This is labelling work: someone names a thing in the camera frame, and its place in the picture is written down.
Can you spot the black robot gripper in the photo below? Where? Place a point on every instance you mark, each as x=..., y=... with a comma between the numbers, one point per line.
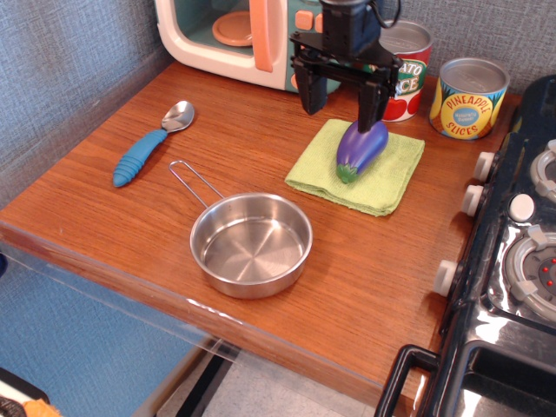
x=347, y=49

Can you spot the purple toy eggplant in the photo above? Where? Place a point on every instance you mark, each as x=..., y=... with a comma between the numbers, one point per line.
x=358, y=150

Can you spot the small stainless steel pan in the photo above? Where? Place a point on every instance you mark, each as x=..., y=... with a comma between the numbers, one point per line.
x=251, y=245

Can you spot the green folded cloth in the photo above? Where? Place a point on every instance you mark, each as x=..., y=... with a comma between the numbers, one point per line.
x=379, y=189

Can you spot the tomato sauce can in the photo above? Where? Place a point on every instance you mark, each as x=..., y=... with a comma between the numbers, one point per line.
x=412, y=43

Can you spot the teal toy microwave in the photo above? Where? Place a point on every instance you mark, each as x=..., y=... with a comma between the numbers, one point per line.
x=185, y=28

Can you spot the orange toy plate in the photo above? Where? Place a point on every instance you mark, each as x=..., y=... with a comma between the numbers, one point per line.
x=233, y=29

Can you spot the pineapple slices can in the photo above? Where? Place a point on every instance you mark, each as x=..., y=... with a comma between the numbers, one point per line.
x=468, y=97

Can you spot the white stove knob top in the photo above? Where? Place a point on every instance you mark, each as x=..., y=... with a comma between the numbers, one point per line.
x=483, y=166

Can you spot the white stove knob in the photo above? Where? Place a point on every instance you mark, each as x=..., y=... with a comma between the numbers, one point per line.
x=443, y=279
x=471, y=199
x=483, y=166

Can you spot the white stove knob middle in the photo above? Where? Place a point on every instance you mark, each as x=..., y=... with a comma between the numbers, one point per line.
x=471, y=199

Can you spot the white stove knob bottom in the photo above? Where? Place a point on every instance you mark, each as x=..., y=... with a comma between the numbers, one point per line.
x=443, y=279

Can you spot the black toy stove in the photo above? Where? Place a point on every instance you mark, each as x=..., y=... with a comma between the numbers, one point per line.
x=497, y=350

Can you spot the orange object bottom left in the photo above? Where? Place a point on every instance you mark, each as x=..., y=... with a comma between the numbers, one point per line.
x=19, y=405

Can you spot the blue handled metal spoon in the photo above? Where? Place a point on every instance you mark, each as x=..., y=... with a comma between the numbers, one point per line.
x=178, y=118

